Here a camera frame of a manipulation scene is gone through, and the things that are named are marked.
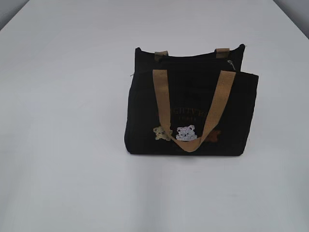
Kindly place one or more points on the silver zipper pull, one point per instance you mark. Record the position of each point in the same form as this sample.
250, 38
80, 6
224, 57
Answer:
232, 64

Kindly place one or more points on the black tote bag tan handles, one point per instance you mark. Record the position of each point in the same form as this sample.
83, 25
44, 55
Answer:
191, 83

